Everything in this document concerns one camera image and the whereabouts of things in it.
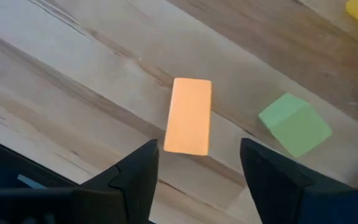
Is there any green block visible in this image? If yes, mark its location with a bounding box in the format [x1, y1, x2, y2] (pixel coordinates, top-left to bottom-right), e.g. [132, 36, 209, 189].
[257, 92, 333, 159]

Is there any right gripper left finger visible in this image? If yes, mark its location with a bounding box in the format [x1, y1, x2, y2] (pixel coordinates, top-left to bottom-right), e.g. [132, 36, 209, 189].
[79, 138, 160, 224]

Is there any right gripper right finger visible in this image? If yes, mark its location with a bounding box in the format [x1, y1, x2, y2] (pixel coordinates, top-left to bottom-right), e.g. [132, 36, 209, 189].
[239, 138, 316, 224]

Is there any silver aluminium bar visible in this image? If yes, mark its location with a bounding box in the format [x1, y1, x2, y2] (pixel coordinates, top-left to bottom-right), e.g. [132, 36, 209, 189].
[17, 174, 48, 190]

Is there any long orange block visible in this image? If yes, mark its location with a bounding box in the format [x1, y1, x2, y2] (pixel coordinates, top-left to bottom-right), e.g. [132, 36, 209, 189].
[162, 77, 213, 156]

